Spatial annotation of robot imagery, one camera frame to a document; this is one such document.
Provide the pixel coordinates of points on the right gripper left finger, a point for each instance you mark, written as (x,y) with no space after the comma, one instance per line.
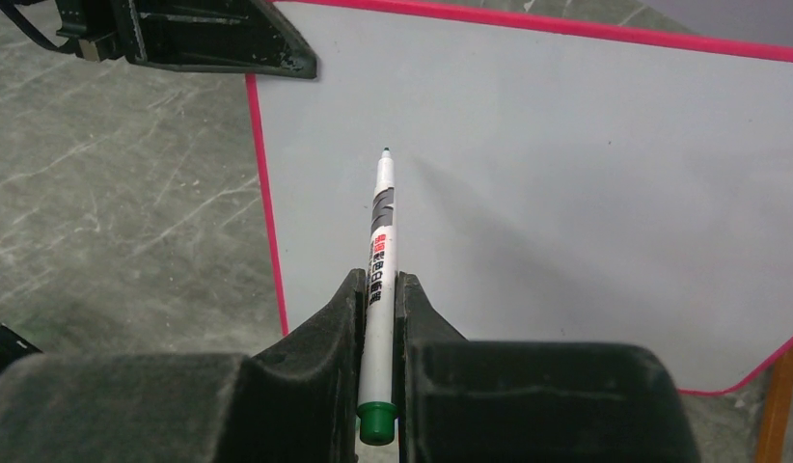
(293,402)

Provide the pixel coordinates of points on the white green whiteboard marker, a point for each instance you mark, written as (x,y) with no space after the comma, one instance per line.
(376,409)

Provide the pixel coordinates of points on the orange wooden tiered rack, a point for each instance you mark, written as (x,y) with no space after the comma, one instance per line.
(776,410)

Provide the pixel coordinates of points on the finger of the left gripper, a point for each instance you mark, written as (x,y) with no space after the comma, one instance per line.
(239,36)

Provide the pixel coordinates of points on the pink-framed whiteboard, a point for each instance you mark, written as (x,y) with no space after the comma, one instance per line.
(555,179)

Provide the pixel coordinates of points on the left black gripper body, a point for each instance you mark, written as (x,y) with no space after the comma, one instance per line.
(87,30)

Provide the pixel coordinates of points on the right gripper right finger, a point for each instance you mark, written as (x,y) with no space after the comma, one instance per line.
(529,401)

